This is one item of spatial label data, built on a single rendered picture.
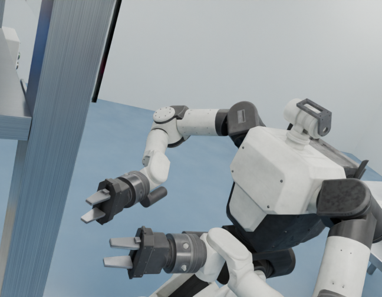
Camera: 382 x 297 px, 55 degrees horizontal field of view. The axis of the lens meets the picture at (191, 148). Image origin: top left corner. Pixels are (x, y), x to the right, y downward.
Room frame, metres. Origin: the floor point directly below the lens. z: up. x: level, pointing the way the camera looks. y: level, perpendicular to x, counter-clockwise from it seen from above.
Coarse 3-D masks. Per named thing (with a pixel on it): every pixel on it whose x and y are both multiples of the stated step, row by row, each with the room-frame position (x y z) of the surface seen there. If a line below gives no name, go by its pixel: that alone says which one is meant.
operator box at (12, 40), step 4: (4, 28) 1.28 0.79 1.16; (8, 28) 1.30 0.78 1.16; (12, 28) 1.33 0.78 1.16; (4, 32) 1.23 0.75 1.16; (8, 32) 1.25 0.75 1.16; (12, 32) 1.27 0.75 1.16; (8, 36) 1.21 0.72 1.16; (12, 36) 1.23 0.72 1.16; (16, 36) 1.24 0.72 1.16; (8, 40) 1.18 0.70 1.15; (12, 40) 1.19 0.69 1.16; (16, 40) 1.20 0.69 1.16; (8, 44) 1.18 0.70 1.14; (12, 44) 1.19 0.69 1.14; (16, 44) 1.19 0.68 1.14; (12, 48) 1.19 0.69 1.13; (16, 48) 1.19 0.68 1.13; (12, 52) 1.19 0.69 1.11; (16, 52) 1.19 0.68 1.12; (12, 56) 1.19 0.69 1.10; (16, 56) 1.20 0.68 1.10; (16, 60) 1.20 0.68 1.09; (16, 64) 1.20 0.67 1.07
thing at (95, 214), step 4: (96, 208) 0.76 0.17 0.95; (88, 212) 0.74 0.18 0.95; (92, 212) 0.74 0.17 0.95; (96, 212) 0.75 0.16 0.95; (100, 212) 0.75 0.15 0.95; (84, 216) 0.72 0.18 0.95; (88, 216) 0.72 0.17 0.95; (92, 216) 0.73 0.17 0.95; (96, 216) 0.73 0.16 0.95; (100, 216) 0.74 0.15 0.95; (84, 220) 0.70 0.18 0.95; (88, 220) 0.71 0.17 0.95; (92, 220) 0.72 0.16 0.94
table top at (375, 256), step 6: (372, 186) 2.06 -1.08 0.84; (378, 186) 2.11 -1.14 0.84; (372, 192) 1.96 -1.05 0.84; (378, 192) 2.00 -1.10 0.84; (378, 198) 1.91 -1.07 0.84; (372, 246) 1.32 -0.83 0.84; (378, 246) 1.35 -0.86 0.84; (372, 252) 1.28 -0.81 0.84; (378, 252) 1.30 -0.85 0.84; (372, 258) 1.26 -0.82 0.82; (378, 258) 1.25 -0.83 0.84; (378, 264) 1.24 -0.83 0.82
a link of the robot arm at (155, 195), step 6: (144, 168) 0.93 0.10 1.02; (138, 174) 0.88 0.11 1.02; (144, 174) 0.91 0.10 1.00; (144, 180) 0.88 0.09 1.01; (150, 180) 0.91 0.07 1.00; (144, 186) 0.86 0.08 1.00; (150, 186) 0.91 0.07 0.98; (156, 186) 0.91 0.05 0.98; (162, 186) 0.96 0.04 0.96; (150, 192) 0.91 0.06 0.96; (156, 192) 0.92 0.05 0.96; (162, 192) 0.94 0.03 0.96; (144, 198) 0.87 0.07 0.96; (150, 198) 0.88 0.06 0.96; (156, 198) 0.90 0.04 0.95; (162, 198) 0.94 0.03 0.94; (144, 204) 0.87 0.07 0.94; (150, 204) 0.87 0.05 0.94
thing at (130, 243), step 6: (114, 240) 0.61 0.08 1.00; (120, 240) 0.61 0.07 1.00; (126, 240) 0.62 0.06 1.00; (132, 240) 0.63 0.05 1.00; (138, 240) 0.62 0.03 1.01; (114, 246) 0.60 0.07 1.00; (120, 246) 0.60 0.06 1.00; (126, 246) 0.61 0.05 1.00; (132, 246) 0.61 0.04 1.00; (138, 246) 0.62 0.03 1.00
